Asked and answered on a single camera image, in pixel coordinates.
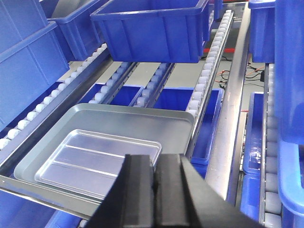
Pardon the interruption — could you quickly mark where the steel front shelf rail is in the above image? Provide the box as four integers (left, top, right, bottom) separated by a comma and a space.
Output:
0, 175, 101, 219

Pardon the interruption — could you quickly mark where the blue crate right side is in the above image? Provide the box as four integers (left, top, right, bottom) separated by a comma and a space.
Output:
248, 0, 304, 216

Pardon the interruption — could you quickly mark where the blue bin lower shelf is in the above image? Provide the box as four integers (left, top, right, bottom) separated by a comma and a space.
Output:
154, 87, 224, 166

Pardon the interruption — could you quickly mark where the blue crate far left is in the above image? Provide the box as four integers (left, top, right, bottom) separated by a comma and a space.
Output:
0, 0, 69, 130

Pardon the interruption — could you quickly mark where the blue crate on rollers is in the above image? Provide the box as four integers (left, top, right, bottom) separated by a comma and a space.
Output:
90, 0, 209, 63

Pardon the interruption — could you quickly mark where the ribbed silver tray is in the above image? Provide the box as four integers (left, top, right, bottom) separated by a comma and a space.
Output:
34, 129, 162, 200

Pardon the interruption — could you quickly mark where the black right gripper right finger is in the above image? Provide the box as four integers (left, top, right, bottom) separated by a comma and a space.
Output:
154, 154, 261, 228

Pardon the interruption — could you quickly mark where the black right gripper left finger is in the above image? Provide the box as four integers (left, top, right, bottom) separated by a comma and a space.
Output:
85, 154, 154, 228

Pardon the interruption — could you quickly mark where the steel divider beam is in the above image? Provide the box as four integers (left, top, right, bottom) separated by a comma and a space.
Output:
205, 3, 250, 205

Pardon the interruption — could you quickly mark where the roller rail shelf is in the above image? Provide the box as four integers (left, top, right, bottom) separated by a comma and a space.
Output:
186, 10, 235, 119
0, 43, 107, 151

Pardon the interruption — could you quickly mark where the roller rail left shelf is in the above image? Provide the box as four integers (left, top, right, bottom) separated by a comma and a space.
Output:
0, 43, 107, 151

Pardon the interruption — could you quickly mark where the roller rail right shelf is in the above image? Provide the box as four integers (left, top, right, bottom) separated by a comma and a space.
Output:
186, 10, 235, 119

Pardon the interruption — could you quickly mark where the large flat silver tray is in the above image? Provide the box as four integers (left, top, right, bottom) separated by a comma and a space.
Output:
13, 103, 196, 188

